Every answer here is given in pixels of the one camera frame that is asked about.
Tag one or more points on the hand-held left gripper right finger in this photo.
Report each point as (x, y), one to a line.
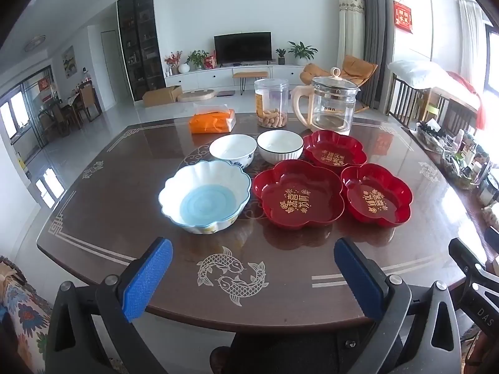
(358, 276)

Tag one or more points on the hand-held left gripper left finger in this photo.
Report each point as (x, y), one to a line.
(148, 280)

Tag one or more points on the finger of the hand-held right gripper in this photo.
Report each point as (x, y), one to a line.
(481, 280)

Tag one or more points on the red flower-shaped plate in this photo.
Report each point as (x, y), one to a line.
(335, 148)
(378, 191)
(296, 187)

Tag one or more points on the large scalloped white blue bowl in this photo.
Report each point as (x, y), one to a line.
(206, 198)

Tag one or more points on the white ribbed bowl dark rim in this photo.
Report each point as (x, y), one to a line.
(280, 146)

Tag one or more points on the white bowl blue floral print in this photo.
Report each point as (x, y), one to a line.
(232, 150)

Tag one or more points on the tray of small bottles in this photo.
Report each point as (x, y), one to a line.
(460, 159)

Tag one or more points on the floral blanket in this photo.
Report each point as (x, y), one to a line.
(23, 319)

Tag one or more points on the orange tissue pack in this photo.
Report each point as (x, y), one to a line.
(212, 122)

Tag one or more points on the red cloth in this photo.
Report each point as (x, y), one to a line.
(473, 101)

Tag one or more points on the cardboard box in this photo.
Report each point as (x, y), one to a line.
(160, 96)

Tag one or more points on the dark wooden slatted bench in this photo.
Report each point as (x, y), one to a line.
(405, 97)

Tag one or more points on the beige oval floor pad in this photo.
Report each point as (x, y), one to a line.
(197, 96)

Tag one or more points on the dining table with chairs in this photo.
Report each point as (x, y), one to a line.
(78, 101)

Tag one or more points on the clear plastic snack jar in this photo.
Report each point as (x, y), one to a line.
(271, 103)

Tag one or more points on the dark floor mat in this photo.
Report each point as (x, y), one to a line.
(225, 93)

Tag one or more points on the orange lounge chair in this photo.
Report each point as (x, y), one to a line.
(358, 68)

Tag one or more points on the white television cabinet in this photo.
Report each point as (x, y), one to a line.
(202, 78)

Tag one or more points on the white pillow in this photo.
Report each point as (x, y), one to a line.
(417, 72)

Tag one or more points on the round white vase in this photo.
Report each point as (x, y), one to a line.
(184, 68)

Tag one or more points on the red flower plant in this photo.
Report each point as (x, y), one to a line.
(172, 60)

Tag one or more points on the red door sign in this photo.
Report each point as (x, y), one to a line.
(44, 83)

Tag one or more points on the red gift box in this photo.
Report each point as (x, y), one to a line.
(209, 63)

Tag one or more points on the green potted plant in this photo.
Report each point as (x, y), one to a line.
(197, 58)

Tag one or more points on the wooden bench black legs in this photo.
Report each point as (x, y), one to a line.
(250, 74)

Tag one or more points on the leafy potted plant white pot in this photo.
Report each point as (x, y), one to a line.
(301, 50)

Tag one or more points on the black glass display cabinet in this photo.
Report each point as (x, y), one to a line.
(141, 46)

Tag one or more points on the small potted plant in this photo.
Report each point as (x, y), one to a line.
(280, 54)

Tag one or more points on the covered standing air conditioner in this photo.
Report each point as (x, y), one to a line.
(351, 31)

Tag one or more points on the black television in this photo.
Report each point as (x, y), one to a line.
(242, 47)

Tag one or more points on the grey curtain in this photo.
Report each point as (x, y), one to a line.
(372, 15)

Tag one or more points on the round ceiling lamp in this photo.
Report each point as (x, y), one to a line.
(35, 43)

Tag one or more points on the wall painting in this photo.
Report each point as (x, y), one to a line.
(69, 61)

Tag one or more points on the red wall hanging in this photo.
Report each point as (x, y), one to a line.
(403, 16)

